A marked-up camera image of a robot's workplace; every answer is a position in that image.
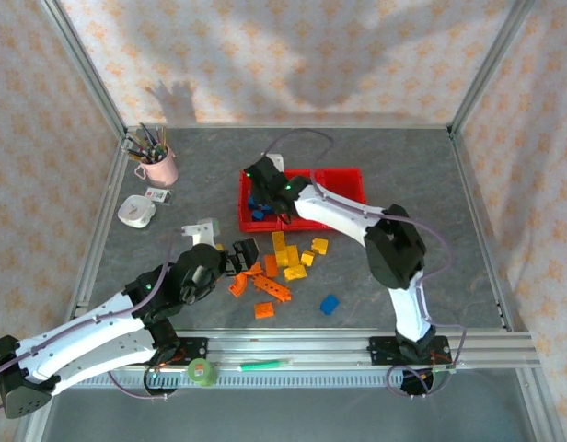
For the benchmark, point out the blue lego brick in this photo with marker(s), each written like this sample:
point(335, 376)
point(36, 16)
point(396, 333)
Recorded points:
point(259, 215)
point(268, 208)
point(329, 304)
point(251, 203)

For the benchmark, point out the orange curved lego arch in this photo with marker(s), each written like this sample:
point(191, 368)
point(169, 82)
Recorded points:
point(255, 269)
point(237, 286)

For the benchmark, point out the orange lego brick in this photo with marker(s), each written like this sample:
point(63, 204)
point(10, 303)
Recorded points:
point(271, 266)

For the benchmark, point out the yellow lego brick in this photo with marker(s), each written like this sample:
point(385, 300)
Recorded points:
point(278, 240)
point(319, 245)
point(307, 258)
point(292, 254)
point(282, 259)
point(295, 273)

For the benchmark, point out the orange long lego plate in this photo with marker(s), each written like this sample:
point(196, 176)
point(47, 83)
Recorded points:
point(273, 288)

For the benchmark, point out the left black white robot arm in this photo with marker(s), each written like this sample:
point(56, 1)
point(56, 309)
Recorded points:
point(81, 340)

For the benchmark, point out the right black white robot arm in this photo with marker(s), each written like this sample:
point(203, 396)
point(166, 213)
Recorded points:
point(339, 212)

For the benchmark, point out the white round dish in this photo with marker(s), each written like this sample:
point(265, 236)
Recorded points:
point(136, 212)

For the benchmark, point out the small white card box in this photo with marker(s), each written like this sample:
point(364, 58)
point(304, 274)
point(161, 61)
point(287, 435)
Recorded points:
point(159, 194)

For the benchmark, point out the green tape roll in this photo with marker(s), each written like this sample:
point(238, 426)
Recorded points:
point(202, 372)

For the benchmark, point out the green plastic pen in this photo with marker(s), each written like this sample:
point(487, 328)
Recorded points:
point(265, 366)

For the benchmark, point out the coloured pencil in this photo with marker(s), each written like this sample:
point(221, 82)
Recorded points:
point(138, 156)
point(137, 144)
point(164, 137)
point(146, 136)
point(158, 138)

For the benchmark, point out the orange patterned backdrop cloth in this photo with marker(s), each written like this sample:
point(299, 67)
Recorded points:
point(26, 161)
point(541, 184)
point(288, 55)

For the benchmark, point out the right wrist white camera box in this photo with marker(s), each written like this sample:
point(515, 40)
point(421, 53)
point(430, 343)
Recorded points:
point(276, 162)

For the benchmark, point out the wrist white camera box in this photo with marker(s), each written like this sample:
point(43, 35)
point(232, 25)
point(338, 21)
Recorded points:
point(276, 162)
point(203, 232)

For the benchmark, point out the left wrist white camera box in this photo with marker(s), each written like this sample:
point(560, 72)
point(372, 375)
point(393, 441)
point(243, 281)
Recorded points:
point(203, 232)

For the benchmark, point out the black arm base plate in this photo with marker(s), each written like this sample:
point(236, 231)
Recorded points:
point(380, 352)
point(193, 350)

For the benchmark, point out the wide aluminium frame rail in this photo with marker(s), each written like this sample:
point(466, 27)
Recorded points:
point(311, 345)

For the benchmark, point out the aluminium frame post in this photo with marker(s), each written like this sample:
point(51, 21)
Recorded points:
point(539, 405)
point(488, 69)
point(91, 73)
point(26, 433)

